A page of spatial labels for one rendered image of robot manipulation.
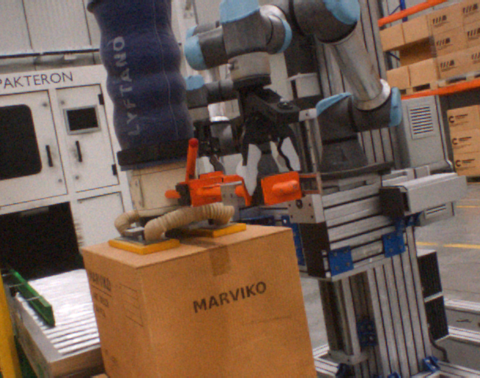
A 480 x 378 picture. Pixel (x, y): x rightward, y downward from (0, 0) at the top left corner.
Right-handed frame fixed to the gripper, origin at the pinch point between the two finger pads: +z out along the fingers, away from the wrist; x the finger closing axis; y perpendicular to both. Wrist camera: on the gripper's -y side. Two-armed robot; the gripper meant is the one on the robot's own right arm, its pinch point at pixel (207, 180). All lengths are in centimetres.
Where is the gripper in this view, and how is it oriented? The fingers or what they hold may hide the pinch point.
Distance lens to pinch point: 200.0
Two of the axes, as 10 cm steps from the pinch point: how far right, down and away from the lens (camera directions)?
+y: 4.3, -0.2, -9.0
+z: 1.7, 9.8, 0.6
